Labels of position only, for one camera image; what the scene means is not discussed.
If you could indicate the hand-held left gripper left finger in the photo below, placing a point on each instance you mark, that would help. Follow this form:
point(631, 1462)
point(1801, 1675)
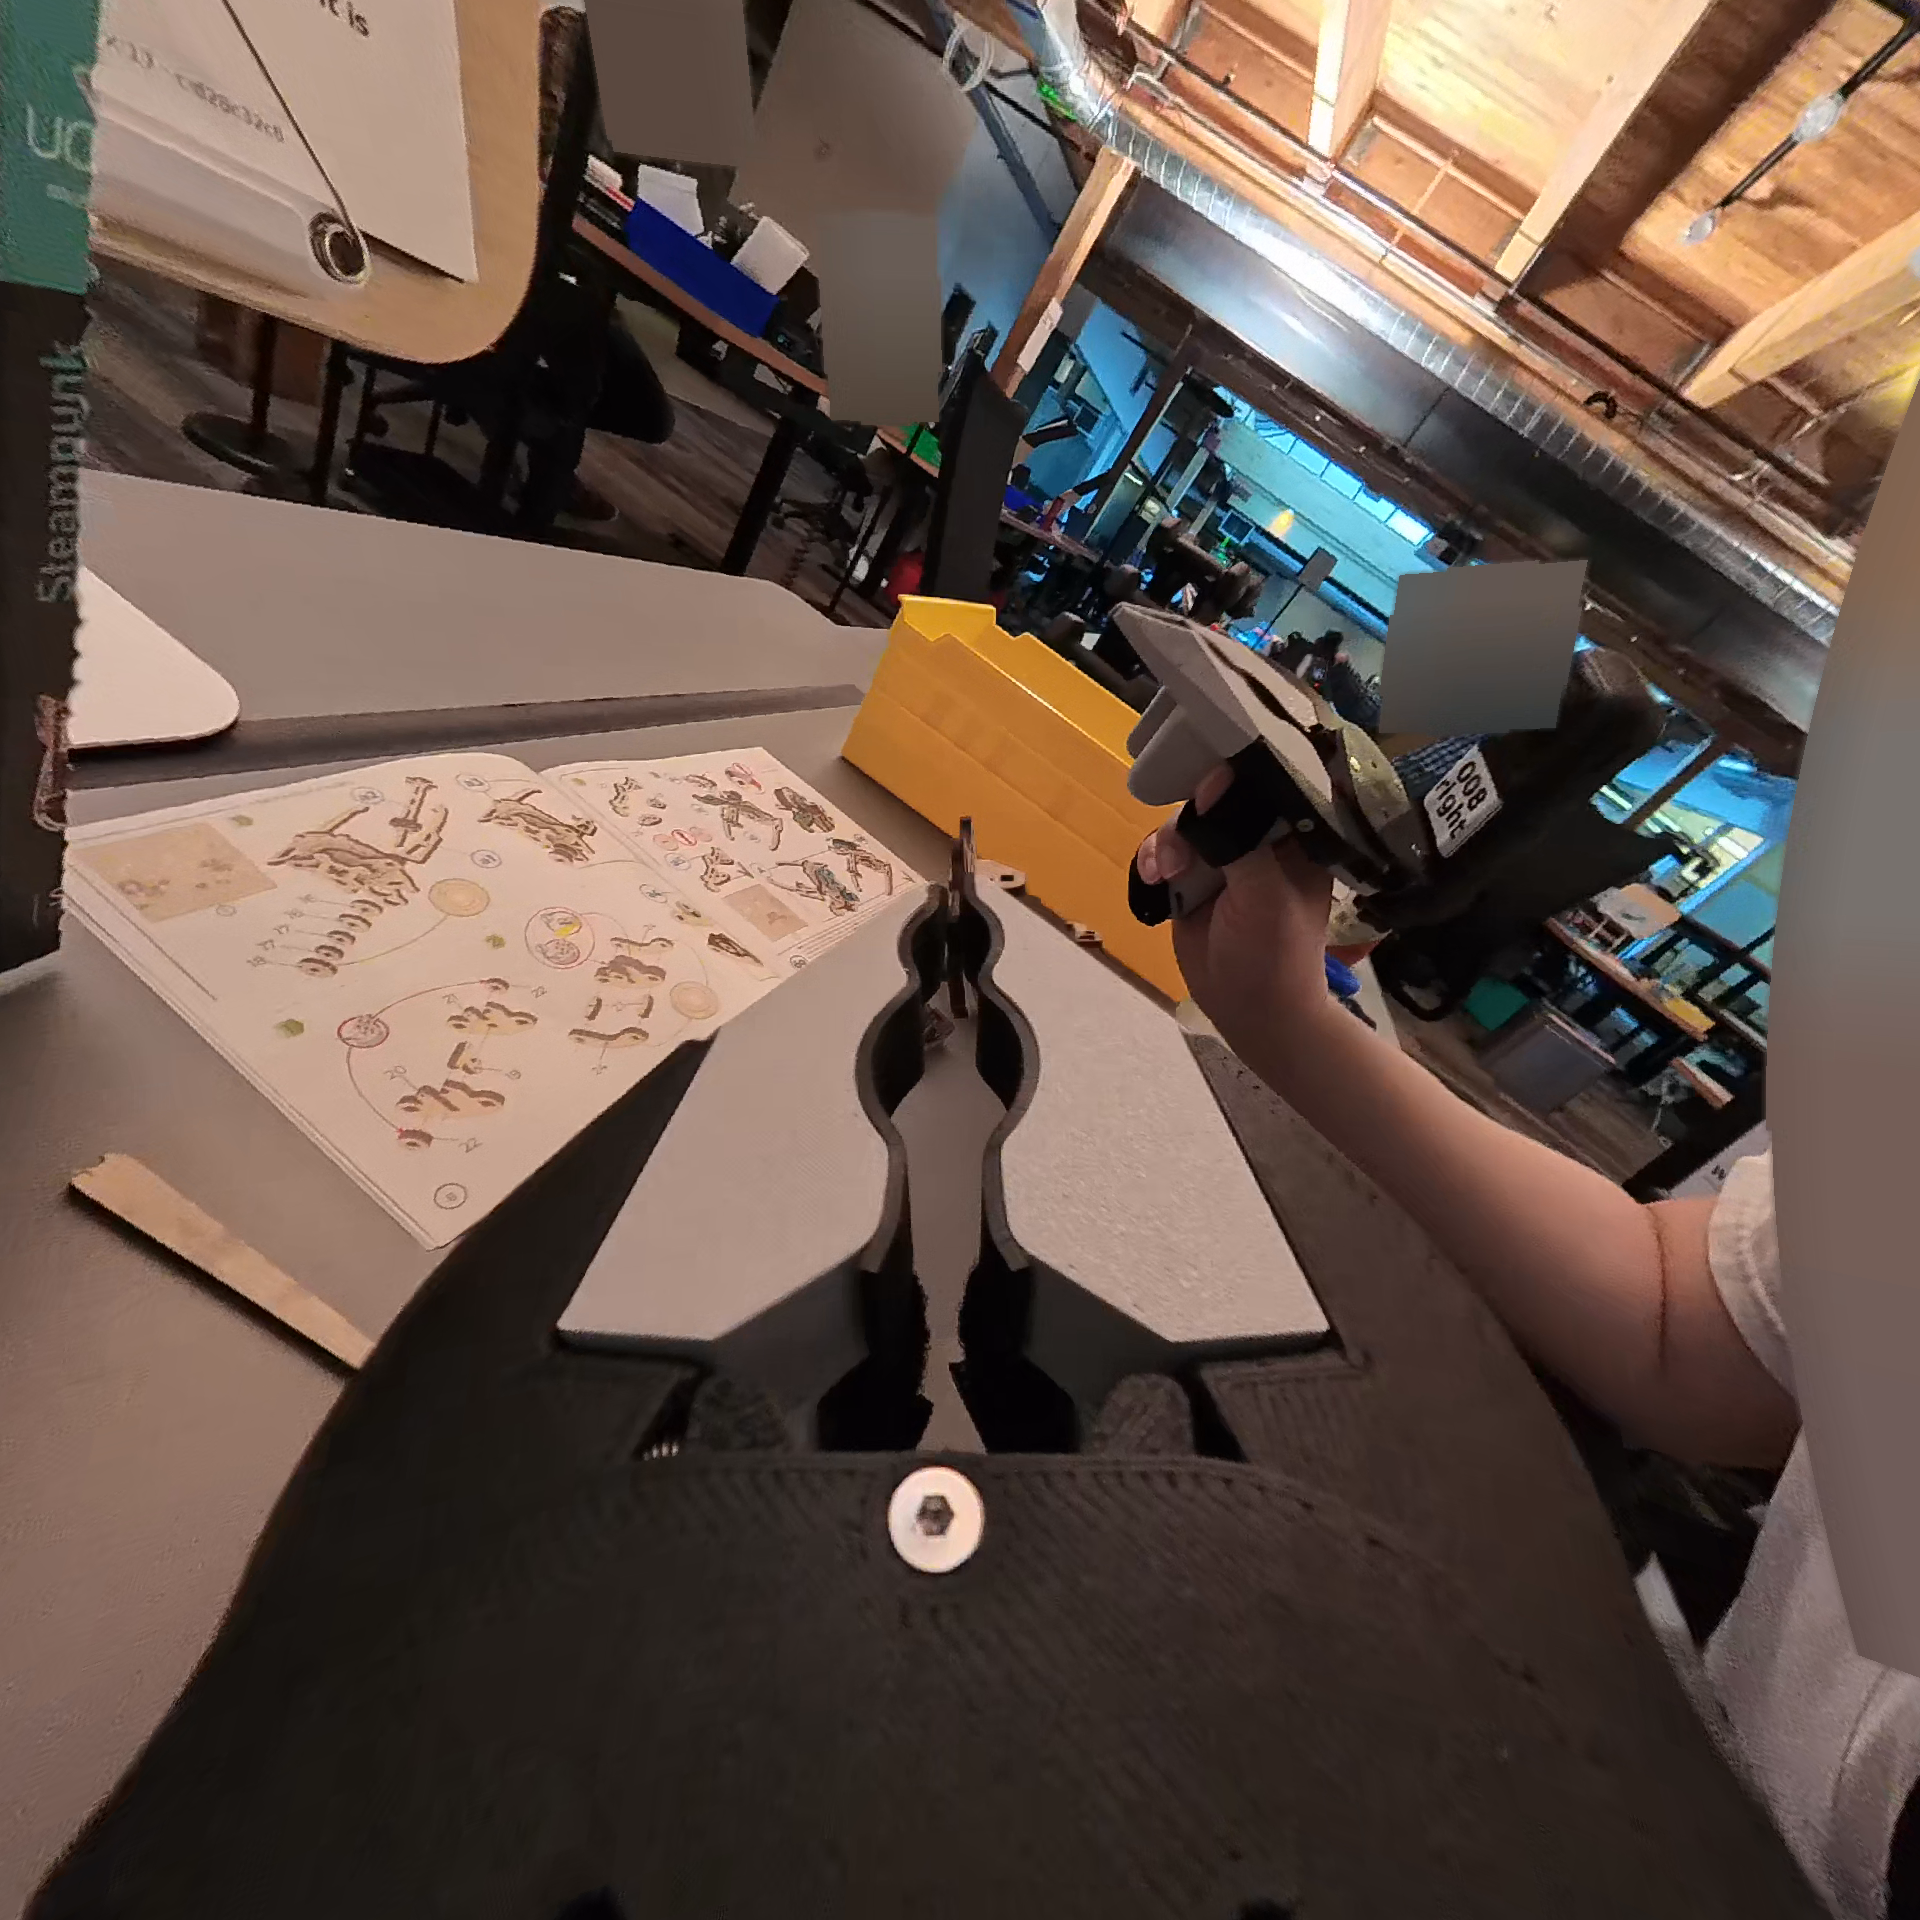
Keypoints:
point(720, 1198)

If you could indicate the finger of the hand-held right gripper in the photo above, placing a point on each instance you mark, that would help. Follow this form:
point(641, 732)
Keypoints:
point(1216, 675)
point(1185, 766)

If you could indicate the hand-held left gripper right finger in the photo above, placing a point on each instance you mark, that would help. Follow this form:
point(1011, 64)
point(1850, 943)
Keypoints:
point(1156, 1198)

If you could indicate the long slotted wooden model part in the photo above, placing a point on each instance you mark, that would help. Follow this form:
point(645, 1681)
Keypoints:
point(959, 930)

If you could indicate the person's right forearm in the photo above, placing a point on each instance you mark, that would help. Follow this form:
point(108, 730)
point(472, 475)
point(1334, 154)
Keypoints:
point(1471, 1198)

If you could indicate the black model kit box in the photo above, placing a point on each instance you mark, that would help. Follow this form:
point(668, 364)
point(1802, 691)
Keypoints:
point(38, 450)

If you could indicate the person's right hand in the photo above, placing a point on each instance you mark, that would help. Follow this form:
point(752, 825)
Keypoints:
point(1260, 944)

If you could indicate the yellow plastic bin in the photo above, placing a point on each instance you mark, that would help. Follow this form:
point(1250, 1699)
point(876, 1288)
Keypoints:
point(1021, 748)

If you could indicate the grey storage bin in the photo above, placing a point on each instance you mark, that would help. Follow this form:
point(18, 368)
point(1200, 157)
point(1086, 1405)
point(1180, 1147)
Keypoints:
point(1547, 1058)

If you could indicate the black monitor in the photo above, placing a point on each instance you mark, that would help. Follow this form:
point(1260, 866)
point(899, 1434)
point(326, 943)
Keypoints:
point(967, 480)

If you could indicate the open instruction booklet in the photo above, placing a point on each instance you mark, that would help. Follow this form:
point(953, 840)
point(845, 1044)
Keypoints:
point(450, 974)

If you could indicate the flat wooden strip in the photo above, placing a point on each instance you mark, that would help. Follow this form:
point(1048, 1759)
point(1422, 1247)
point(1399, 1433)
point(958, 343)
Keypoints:
point(226, 1252)

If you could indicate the wooden office desk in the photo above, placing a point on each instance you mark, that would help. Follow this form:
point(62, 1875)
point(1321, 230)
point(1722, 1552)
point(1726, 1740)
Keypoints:
point(720, 337)

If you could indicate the blue storage bin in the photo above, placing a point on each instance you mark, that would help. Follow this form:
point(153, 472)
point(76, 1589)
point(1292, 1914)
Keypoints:
point(698, 270)

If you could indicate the black office chair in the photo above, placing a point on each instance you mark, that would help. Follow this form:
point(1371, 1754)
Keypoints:
point(563, 298)

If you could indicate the white rounded board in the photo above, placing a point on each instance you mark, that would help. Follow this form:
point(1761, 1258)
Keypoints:
point(149, 675)

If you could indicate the wooden display board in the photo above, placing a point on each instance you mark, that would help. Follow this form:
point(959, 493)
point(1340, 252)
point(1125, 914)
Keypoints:
point(450, 322)

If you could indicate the person's white shirt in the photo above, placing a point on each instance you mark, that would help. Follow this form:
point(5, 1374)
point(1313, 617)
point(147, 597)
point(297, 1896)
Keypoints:
point(1801, 1770)

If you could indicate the white instruction poster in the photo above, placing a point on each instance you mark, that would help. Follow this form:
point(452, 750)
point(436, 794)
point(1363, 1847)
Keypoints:
point(375, 149)

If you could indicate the silver ventilation duct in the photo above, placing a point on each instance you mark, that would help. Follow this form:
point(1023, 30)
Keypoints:
point(1425, 354)

